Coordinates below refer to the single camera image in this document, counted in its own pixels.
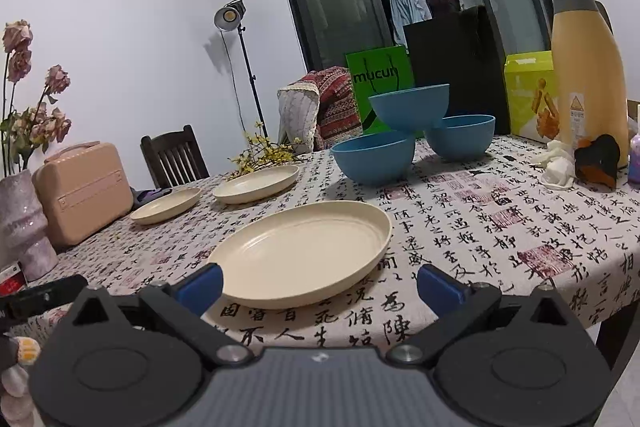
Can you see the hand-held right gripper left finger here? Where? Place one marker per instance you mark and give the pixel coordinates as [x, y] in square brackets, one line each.
[202, 288]

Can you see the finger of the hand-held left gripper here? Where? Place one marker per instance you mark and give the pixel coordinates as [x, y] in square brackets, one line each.
[50, 294]

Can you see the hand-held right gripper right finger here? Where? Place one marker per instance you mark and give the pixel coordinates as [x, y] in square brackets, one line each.
[440, 289]

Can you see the cream round plate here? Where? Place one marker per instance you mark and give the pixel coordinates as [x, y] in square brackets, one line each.
[300, 252]
[165, 207]
[255, 184]

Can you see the blue bowl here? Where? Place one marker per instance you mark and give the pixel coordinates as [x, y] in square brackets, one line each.
[372, 162]
[410, 107]
[460, 139]

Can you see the small red and white box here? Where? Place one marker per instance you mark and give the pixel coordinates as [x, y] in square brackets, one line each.
[12, 279]

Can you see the calligraphy print tablecloth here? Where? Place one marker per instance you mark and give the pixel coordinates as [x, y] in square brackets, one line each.
[475, 232]

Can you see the mottled pink ceramic vase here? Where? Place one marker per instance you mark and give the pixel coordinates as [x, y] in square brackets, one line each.
[25, 227]

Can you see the pink hard case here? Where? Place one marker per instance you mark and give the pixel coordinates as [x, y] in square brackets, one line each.
[80, 197]

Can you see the purple cloth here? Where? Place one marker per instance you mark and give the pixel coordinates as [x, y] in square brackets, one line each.
[150, 196]

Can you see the dark wooden chair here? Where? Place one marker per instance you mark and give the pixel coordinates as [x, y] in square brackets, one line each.
[172, 157]

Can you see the yellow blossom branch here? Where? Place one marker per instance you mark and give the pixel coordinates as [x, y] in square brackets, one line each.
[270, 154]

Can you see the white rubber glove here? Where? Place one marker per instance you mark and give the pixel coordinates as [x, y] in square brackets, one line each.
[557, 167]

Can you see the grey lace-trimmed cloth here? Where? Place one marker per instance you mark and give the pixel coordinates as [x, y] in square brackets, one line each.
[297, 117]

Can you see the yellow-green snack box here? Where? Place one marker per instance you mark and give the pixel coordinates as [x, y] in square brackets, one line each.
[522, 107]

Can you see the black and orange object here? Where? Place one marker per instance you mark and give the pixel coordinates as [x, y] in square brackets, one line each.
[597, 159]

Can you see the red patterned blanket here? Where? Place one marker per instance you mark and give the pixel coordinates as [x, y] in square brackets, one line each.
[335, 107]

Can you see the black paper bag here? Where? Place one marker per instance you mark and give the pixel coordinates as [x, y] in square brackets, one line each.
[465, 57]

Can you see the purple tissue pack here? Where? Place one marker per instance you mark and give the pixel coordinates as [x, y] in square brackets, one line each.
[635, 157]

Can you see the green paper bag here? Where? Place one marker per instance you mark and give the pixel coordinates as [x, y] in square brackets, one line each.
[370, 57]

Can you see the dried pink roses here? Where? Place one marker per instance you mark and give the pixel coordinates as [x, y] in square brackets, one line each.
[17, 37]

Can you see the beige thermos jug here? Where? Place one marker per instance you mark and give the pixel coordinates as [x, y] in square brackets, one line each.
[580, 57]

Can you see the studio lamp on stand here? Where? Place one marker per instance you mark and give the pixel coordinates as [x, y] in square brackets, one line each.
[227, 14]

